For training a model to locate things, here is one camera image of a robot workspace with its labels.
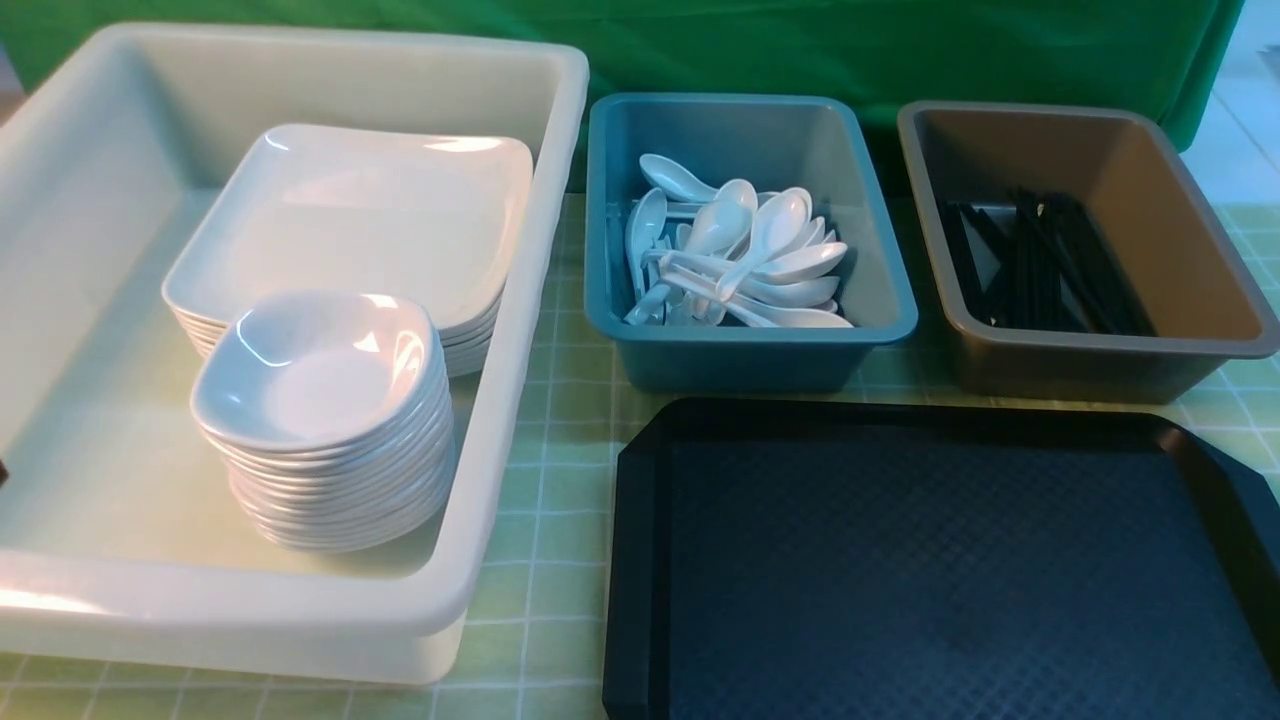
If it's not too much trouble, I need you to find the green checked tablecloth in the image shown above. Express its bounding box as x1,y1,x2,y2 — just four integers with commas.
0,190,1280,720

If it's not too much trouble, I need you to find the stack of white small bowls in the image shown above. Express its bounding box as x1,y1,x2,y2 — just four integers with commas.
189,290,458,553

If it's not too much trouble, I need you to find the large white plastic tub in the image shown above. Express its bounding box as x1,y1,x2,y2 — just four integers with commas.
3,23,590,685

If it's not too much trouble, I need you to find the teal plastic spoon bin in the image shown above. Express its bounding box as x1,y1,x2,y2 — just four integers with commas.
582,94,919,393

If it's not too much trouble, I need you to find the pile of white spoons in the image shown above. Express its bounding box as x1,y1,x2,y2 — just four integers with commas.
623,152,852,328

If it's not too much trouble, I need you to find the stack of white square plates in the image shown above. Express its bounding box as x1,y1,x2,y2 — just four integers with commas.
161,124,535,377

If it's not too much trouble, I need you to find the brown plastic chopstick bin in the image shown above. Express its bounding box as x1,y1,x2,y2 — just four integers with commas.
897,101,1277,404

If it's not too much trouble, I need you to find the bundle of black chopsticks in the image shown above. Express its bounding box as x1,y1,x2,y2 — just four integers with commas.
938,186,1157,337

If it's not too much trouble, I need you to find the green backdrop cloth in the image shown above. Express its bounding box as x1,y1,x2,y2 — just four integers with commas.
3,1,1243,184

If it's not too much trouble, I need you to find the black serving tray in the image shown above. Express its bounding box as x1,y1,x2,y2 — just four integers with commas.
602,398,1279,719

